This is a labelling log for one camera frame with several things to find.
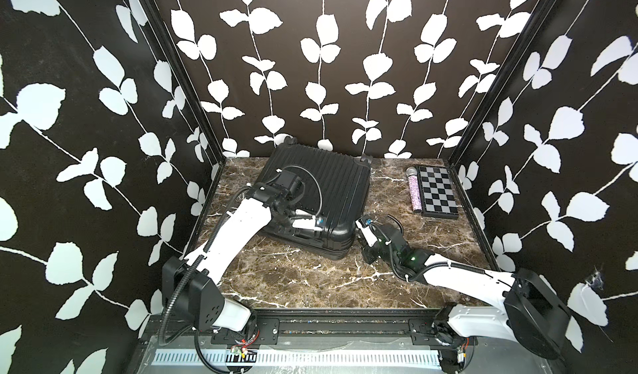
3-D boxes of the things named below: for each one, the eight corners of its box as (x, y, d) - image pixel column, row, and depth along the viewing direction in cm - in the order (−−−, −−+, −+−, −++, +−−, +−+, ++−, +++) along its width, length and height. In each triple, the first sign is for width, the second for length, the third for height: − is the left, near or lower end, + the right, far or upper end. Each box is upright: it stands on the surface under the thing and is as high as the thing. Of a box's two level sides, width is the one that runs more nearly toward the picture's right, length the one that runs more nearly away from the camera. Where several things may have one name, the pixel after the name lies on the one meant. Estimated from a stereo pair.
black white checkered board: (421, 215, 104) (424, 211, 101) (415, 168, 121) (417, 163, 119) (456, 219, 102) (460, 215, 100) (445, 171, 120) (448, 167, 118)
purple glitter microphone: (411, 212, 105) (414, 207, 102) (405, 171, 120) (407, 166, 117) (421, 213, 104) (424, 208, 101) (414, 172, 120) (416, 167, 117)
